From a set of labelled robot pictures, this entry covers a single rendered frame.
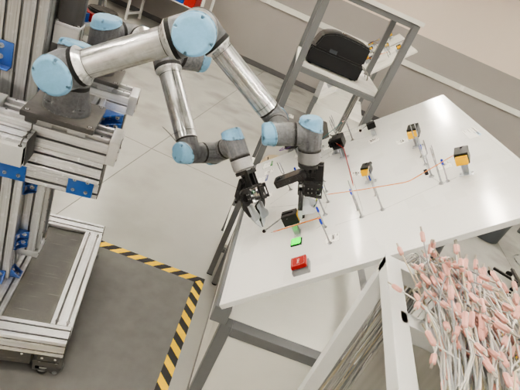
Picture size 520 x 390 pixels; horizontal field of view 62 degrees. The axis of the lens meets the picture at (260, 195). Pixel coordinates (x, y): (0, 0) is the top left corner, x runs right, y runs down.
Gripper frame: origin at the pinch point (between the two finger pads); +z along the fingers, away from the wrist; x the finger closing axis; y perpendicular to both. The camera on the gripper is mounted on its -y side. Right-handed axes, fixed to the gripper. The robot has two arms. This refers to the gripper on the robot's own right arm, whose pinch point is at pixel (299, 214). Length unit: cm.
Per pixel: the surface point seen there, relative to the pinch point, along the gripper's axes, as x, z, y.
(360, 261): -26.1, -1.1, 19.6
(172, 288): 63, 95, -76
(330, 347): -65, -7, 11
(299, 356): -29.3, 37.0, 3.9
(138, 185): 158, 77, -134
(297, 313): -10.9, 35.7, 1.7
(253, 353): -29.8, 37.6, -11.6
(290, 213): -1.4, -0.7, -3.1
